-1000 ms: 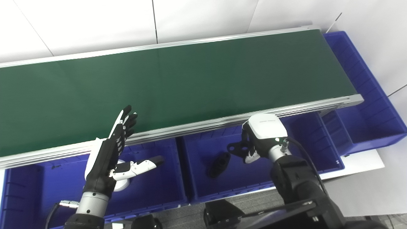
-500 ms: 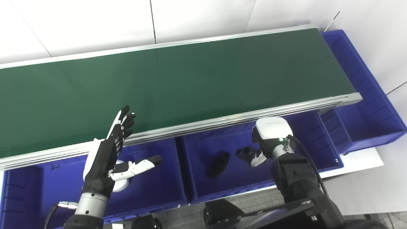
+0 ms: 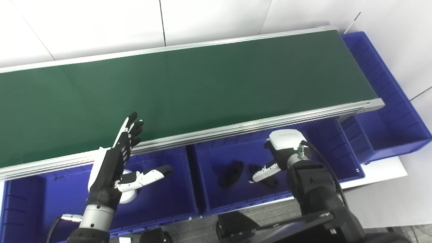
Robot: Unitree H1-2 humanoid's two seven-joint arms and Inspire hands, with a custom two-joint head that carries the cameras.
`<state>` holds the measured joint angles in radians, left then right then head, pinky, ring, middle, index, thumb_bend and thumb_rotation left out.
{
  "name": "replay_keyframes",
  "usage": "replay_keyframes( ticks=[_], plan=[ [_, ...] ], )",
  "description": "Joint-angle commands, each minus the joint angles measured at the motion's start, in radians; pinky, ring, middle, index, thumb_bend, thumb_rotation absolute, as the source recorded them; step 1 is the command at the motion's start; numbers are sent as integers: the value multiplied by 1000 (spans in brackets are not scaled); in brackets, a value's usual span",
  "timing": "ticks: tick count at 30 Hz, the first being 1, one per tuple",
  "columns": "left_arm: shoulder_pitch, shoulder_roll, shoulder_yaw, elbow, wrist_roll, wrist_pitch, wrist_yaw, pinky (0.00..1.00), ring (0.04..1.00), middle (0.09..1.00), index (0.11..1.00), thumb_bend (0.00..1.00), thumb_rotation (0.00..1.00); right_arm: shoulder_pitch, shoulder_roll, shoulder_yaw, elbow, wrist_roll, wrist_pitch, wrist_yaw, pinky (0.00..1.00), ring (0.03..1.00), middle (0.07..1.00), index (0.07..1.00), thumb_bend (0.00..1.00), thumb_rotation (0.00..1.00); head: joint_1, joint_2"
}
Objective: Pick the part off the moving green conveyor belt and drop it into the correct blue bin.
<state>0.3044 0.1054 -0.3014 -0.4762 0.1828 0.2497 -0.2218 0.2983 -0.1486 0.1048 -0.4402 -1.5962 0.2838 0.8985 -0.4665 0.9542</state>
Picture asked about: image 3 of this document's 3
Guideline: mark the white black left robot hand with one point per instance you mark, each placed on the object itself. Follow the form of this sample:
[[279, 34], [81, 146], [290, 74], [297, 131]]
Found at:
[[104, 179]]

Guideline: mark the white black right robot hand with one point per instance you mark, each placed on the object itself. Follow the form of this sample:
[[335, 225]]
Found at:
[[287, 141]]

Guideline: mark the black flanged part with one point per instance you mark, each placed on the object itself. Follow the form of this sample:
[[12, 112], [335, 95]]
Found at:
[[268, 180], [231, 173]]

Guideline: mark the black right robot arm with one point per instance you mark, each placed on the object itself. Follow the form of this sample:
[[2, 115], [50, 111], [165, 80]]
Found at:
[[314, 189]]

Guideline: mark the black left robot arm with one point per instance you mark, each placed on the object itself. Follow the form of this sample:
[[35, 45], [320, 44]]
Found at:
[[96, 217]]

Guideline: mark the white round part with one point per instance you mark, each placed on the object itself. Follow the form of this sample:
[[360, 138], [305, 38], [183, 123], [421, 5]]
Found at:
[[130, 197]]

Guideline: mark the green conveyor belt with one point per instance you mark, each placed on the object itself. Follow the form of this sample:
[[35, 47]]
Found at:
[[202, 87], [236, 130]]

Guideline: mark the blue plastic bin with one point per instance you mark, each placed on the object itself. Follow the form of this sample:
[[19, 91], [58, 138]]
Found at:
[[229, 148], [162, 199], [388, 128]]

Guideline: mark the black robot torso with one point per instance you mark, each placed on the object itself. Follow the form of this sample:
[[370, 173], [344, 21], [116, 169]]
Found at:
[[243, 226]]

